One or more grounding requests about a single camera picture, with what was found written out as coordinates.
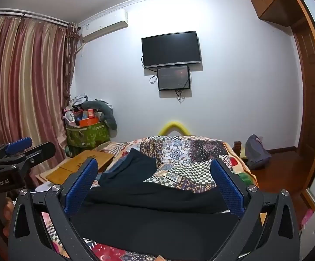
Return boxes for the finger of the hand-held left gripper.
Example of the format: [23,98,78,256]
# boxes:
[0,137,33,164]
[11,141,56,171]

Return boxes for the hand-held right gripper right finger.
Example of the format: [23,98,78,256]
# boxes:
[210,158,302,261]

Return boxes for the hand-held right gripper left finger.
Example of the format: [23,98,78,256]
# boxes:
[8,158,101,261]

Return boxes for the black pants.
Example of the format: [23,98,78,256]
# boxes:
[73,182,242,256]

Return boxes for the navy pants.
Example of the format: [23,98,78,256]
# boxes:
[99,148,158,187]

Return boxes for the wooden folding table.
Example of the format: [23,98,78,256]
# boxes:
[47,149,115,185]

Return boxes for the blue jeans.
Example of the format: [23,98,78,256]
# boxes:
[104,155,128,173]

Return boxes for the grey backpack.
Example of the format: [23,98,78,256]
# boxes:
[244,134,272,170]

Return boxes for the green patterned storage bag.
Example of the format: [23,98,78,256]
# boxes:
[65,122,110,158]

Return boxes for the orange box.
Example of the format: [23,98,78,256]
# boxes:
[79,117,101,127]

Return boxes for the patchwork blanket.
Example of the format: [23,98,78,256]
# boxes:
[35,134,258,261]

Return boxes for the white plastic bag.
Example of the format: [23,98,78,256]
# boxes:
[68,95,89,108]

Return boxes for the grey neck pillow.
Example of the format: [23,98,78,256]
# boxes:
[81,100,118,138]

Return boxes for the striped pink curtain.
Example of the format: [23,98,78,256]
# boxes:
[0,15,78,169]

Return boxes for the pink bag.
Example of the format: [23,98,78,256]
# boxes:
[300,208,313,231]

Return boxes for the yellow foam tube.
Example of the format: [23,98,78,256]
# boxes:
[159,120,192,136]

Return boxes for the white air conditioner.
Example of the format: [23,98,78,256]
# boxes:
[79,9,129,43]

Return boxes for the small wall-mounted monitor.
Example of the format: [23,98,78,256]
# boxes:
[157,65,191,91]

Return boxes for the curtain rail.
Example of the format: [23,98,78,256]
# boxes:
[0,8,79,30]

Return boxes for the wall-mounted black television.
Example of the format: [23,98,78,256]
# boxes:
[141,31,202,69]

